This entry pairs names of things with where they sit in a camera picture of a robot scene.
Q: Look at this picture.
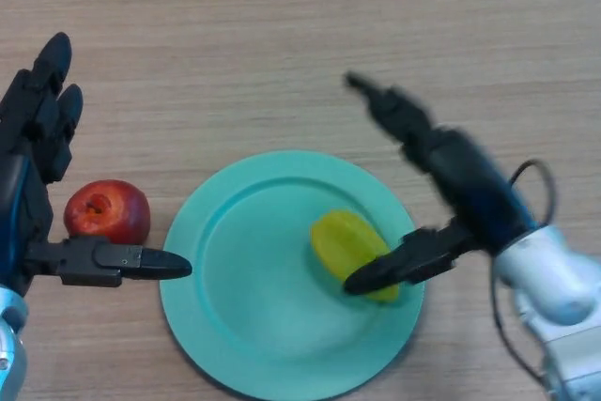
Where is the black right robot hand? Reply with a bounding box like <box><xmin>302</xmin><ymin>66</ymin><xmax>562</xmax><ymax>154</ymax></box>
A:
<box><xmin>344</xmin><ymin>70</ymin><xmax>539</xmax><ymax>298</ymax></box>

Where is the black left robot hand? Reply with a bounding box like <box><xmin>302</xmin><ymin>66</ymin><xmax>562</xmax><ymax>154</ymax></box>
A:
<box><xmin>0</xmin><ymin>32</ymin><xmax>193</xmax><ymax>299</ymax></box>

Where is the yellow starfruit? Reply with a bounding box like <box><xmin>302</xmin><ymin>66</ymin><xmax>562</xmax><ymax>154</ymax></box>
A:
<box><xmin>309</xmin><ymin>208</ymin><xmax>403</xmax><ymax>304</ymax></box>

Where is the green round plate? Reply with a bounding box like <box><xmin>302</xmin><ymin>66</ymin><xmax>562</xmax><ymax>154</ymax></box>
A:
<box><xmin>159</xmin><ymin>150</ymin><xmax>426</xmax><ymax>401</ymax></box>

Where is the red apple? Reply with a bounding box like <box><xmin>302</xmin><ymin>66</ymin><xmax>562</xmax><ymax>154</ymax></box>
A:
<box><xmin>63</xmin><ymin>178</ymin><xmax>151</xmax><ymax>245</ymax></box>

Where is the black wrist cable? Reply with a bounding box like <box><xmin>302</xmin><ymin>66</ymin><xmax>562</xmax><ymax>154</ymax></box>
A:
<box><xmin>490</xmin><ymin>160</ymin><xmax>558</xmax><ymax>383</ymax></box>

